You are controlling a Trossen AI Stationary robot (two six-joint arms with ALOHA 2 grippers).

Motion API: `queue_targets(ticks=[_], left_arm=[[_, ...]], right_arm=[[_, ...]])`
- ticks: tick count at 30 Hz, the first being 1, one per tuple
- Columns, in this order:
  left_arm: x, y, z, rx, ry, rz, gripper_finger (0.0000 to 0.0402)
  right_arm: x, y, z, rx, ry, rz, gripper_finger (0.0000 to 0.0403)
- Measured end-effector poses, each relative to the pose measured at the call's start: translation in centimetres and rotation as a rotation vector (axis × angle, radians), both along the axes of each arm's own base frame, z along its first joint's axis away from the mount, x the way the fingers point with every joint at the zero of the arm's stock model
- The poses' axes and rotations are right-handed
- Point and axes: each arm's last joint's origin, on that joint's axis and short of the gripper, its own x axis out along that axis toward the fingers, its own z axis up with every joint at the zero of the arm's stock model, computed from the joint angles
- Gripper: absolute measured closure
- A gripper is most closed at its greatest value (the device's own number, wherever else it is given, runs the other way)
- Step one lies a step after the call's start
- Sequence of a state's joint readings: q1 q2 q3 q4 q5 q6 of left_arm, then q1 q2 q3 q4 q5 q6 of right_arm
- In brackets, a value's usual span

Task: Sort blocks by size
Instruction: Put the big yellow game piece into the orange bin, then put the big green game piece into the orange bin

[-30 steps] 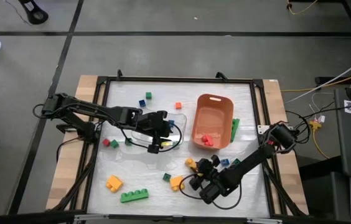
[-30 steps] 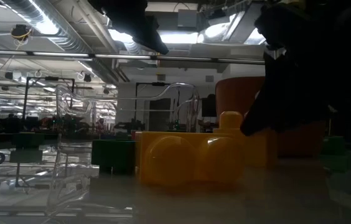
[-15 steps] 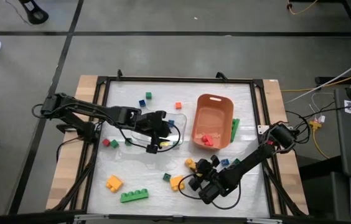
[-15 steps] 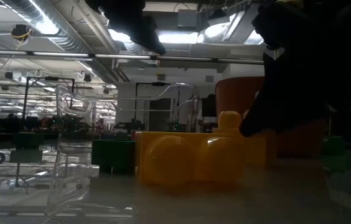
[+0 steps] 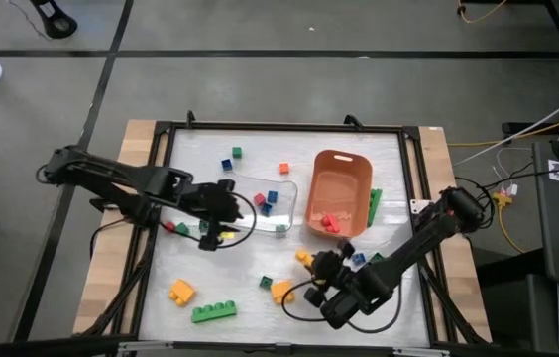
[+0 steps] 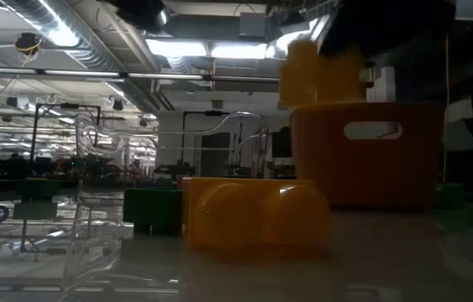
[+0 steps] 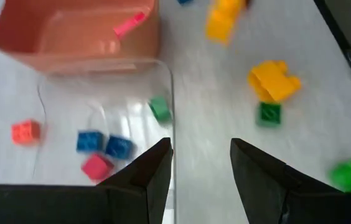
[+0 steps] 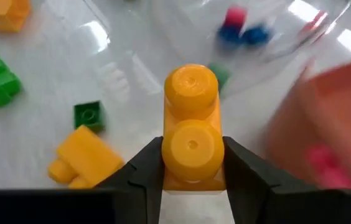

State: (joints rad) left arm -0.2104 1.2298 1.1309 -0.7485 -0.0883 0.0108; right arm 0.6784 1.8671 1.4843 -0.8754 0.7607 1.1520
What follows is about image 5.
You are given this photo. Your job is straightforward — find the clear plastic bin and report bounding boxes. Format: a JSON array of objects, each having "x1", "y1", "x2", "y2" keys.
[{"x1": 217, "y1": 171, "x2": 299, "y2": 235}]

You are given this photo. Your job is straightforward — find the large yellow block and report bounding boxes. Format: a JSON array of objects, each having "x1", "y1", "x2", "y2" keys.
[
  {"x1": 270, "y1": 280, "x2": 296, "y2": 305},
  {"x1": 168, "y1": 278, "x2": 197, "y2": 307},
  {"x1": 294, "y1": 249, "x2": 316, "y2": 270}
]

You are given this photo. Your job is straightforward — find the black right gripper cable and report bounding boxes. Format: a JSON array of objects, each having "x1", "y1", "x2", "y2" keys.
[{"x1": 281, "y1": 278, "x2": 403, "y2": 334}]

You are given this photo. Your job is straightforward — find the black stand foot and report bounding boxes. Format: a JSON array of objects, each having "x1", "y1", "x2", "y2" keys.
[{"x1": 28, "y1": 0, "x2": 79, "y2": 40}]

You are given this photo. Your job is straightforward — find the white table sheet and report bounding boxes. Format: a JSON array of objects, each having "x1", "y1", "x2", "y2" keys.
[{"x1": 138, "y1": 129, "x2": 432, "y2": 348}]

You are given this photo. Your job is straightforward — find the yellow floor cable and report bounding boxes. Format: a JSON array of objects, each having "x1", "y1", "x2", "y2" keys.
[{"x1": 457, "y1": 0, "x2": 508, "y2": 25}]

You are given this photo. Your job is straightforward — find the large red block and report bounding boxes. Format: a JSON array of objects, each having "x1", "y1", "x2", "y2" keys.
[{"x1": 320, "y1": 213, "x2": 342, "y2": 234}]

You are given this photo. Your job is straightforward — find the black table frame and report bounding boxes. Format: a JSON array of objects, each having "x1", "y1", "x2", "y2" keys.
[{"x1": 110, "y1": 111, "x2": 492, "y2": 351}]

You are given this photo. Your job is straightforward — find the long green block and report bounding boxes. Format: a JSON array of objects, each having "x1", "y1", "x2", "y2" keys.
[
  {"x1": 366, "y1": 187, "x2": 384, "y2": 228},
  {"x1": 190, "y1": 299, "x2": 238, "y2": 324}
]

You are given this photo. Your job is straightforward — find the silver bracket plate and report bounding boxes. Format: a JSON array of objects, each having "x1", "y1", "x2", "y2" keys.
[{"x1": 409, "y1": 198, "x2": 433, "y2": 216}]

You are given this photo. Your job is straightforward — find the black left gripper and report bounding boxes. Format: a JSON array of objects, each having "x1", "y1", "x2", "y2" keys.
[{"x1": 179, "y1": 178, "x2": 245, "y2": 252}]

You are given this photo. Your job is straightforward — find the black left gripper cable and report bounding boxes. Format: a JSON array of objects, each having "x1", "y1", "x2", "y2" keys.
[{"x1": 163, "y1": 190, "x2": 258, "y2": 251}]

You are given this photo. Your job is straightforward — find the white floor cable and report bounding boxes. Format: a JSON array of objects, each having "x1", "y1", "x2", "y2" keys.
[{"x1": 452, "y1": 80, "x2": 559, "y2": 168}]

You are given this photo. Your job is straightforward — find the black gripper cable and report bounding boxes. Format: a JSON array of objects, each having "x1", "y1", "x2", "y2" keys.
[
  {"x1": 163, "y1": 190, "x2": 258, "y2": 251},
  {"x1": 281, "y1": 278, "x2": 403, "y2": 334}
]

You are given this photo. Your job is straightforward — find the orange plastic bin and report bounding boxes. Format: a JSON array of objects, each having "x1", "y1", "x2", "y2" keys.
[{"x1": 304, "y1": 149, "x2": 375, "y2": 240}]

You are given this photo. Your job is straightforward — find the orange floor cable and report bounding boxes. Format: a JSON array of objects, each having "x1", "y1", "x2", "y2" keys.
[{"x1": 447, "y1": 107, "x2": 559, "y2": 148}]

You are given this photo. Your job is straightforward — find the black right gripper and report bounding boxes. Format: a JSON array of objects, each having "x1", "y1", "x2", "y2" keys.
[{"x1": 303, "y1": 239, "x2": 357, "y2": 307}]

